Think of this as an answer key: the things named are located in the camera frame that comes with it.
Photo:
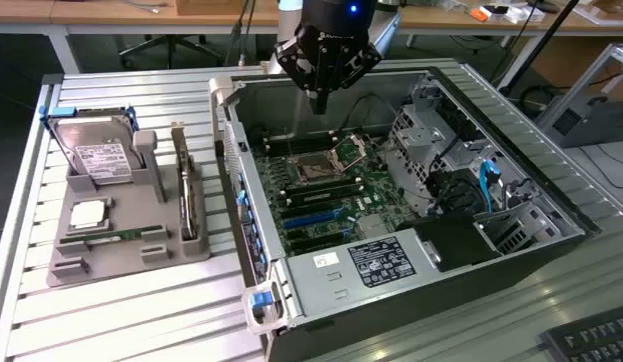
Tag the black installed RAM stick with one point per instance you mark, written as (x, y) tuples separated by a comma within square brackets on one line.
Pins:
[(323, 196)]

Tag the grey power supply unit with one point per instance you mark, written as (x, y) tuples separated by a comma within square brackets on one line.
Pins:
[(320, 286)]

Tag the black tripod pole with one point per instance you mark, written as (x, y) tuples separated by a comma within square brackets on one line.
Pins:
[(542, 43)]

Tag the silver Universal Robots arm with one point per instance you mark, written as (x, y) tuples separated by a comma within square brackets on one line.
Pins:
[(290, 22)]

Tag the green motherboard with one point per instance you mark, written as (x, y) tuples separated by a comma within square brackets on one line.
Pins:
[(386, 188)]

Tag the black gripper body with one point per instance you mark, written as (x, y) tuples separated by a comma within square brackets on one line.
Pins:
[(336, 22)]

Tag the aluminium profile frame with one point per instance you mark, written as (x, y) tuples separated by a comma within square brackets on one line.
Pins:
[(595, 71)]

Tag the silver disk bay cage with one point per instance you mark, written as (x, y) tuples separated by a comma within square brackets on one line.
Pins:
[(416, 135)]

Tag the hard disk in blue carrier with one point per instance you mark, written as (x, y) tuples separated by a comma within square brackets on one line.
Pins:
[(99, 154)]

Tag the small orange box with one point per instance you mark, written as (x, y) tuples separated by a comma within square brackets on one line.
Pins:
[(479, 15)]

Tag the long black expansion slot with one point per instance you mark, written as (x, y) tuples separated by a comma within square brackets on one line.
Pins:
[(308, 211), (316, 238), (318, 247)]

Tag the wooden top desk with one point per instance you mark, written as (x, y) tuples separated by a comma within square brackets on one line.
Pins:
[(90, 15), (442, 19)]

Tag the silver CPU chip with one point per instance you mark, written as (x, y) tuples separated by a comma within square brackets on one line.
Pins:
[(90, 214)]

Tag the blue case latch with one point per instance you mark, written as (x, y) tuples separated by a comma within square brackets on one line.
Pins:
[(260, 300)]

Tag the silver chipset heat sink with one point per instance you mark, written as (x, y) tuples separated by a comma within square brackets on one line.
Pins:
[(374, 226)]

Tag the green RAM stick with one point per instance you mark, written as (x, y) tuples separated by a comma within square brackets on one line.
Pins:
[(110, 237)]

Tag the black office chair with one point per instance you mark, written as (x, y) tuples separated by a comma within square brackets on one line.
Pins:
[(164, 43)]

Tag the low-profile GPU graphics card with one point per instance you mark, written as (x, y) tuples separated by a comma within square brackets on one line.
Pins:
[(190, 203)]

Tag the small white box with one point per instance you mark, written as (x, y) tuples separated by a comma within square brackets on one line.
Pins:
[(522, 16)]

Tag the grey parts rack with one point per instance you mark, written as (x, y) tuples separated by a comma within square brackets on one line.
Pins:
[(135, 226)]

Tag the CPU socket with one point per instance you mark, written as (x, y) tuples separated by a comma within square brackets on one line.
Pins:
[(314, 167)]

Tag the black open PC case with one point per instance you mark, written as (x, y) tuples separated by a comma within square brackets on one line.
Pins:
[(442, 301)]

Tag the black keyboard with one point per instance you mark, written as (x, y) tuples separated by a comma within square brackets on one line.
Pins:
[(598, 339)]

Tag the open metal socket cover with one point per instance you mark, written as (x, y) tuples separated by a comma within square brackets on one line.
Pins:
[(354, 152)]

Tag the blue expansion slot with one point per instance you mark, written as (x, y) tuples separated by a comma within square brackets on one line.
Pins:
[(311, 220)]

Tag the perforated silver disk bay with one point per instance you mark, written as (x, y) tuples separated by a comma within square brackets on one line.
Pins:
[(518, 234)]

